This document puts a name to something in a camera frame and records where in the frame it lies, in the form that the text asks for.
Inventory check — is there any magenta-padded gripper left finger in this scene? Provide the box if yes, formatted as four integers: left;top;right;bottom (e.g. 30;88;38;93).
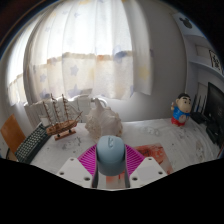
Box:
56;143;100;189

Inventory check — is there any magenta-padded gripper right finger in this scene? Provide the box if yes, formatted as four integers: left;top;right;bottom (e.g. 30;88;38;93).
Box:
123;143;168;190

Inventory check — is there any light blue computer mouse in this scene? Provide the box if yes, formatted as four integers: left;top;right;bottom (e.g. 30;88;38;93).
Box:
95;134;127;177

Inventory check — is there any red cartoon print mouse pad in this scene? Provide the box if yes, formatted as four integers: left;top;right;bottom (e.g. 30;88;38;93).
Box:
134;143;175;176

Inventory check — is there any white patterned tablecloth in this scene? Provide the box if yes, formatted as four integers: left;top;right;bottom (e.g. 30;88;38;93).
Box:
29;117;222;190

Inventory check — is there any large white conch shell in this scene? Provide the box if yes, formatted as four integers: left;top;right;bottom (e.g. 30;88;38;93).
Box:
84;97;124;144

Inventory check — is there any wooden model sailing ship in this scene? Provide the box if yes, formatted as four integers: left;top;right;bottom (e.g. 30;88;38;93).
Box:
40;93;84;141

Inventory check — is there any black mechanical keyboard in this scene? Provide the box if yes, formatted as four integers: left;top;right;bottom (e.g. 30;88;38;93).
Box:
14;122;53;165

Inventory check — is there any white radiator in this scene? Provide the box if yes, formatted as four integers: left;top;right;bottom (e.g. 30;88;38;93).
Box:
23;93;109;128

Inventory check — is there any cartoon boy figurine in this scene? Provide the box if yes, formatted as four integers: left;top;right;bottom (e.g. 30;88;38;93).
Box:
170;92;193;128

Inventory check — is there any wooden chair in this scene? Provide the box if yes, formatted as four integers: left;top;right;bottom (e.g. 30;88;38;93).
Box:
0;113;27;160

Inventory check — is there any black wifi router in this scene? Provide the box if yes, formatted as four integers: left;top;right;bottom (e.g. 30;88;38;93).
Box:
190;94;208;125

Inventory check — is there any black monitor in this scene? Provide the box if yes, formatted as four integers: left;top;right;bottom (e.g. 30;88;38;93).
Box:
203;81;224;128

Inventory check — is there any white sheer star curtain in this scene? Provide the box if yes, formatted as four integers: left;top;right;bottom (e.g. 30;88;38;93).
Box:
6;0;155;105

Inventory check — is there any white wall shelf unit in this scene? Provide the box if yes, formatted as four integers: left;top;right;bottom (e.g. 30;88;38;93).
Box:
173;11;224;88

